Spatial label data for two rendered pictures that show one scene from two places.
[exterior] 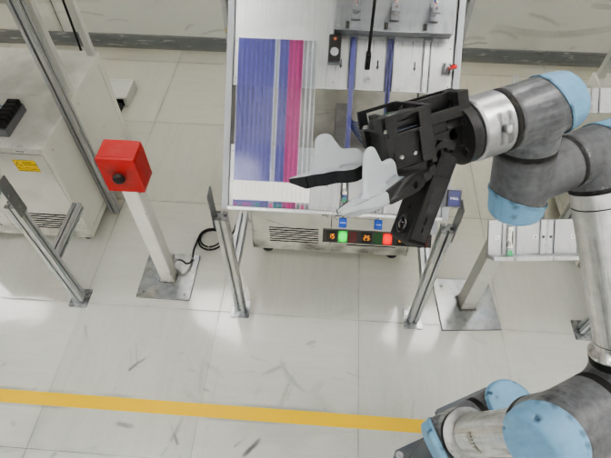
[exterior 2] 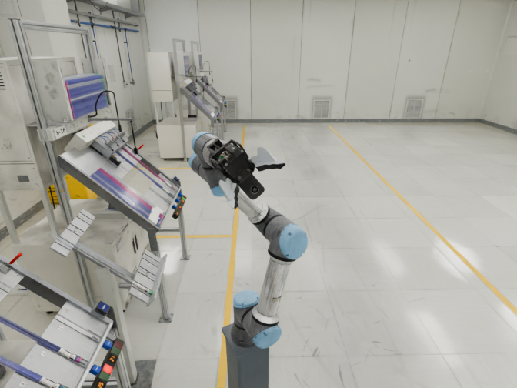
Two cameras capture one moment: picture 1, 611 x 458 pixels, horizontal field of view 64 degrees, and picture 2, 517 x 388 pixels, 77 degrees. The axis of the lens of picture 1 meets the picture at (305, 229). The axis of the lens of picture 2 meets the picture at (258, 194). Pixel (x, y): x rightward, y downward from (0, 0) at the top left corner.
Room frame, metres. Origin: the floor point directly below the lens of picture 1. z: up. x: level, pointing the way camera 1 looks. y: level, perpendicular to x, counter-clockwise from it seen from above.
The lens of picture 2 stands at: (0.41, 0.64, 1.77)
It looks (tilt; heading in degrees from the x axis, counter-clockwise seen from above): 24 degrees down; 265
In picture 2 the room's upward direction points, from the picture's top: straight up
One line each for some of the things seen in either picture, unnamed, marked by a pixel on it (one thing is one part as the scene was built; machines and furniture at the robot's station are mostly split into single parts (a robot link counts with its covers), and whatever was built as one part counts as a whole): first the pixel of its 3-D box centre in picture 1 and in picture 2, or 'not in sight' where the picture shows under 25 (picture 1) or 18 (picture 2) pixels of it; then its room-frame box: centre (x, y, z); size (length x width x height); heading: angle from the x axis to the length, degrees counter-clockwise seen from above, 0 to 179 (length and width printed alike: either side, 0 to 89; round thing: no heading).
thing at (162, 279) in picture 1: (146, 223); not in sight; (1.18, 0.62, 0.39); 0.24 x 0.24 x 0.78; 86
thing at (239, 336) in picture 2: not in sight; (246, 326); (0.36, -0.47, 0.60); 0.15 x 0.15 x 0.10
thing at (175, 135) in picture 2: not in sight; (178, 101); (1.24, -5.12, 0.95); 1.36 x 0.82 x 1.90; 176
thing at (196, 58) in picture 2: not in sight; (193, 91); (1.12, -6.57, 0.95); 1.36 x 0.82 x 1.90; 176
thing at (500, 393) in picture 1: (502, 411); (247, 308); (0.36, -0.46, 0.72); 0.13 x 0.12 x 0.14; 115
